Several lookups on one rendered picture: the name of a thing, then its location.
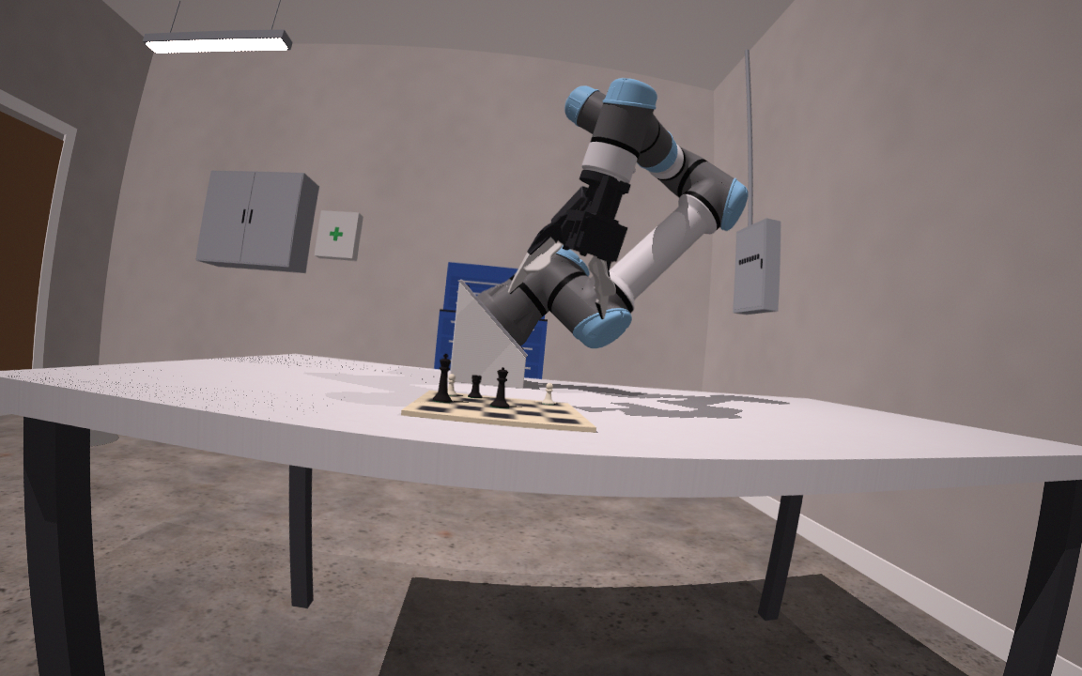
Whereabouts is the black and cream chessboard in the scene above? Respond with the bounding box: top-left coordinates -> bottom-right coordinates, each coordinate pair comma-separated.
401,392 -> 596,433

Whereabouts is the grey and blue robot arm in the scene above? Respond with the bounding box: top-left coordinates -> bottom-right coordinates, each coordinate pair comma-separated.
477,78 -> 748,348

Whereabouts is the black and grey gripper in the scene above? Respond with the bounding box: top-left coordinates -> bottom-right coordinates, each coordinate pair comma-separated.
509,170 -> 631,320

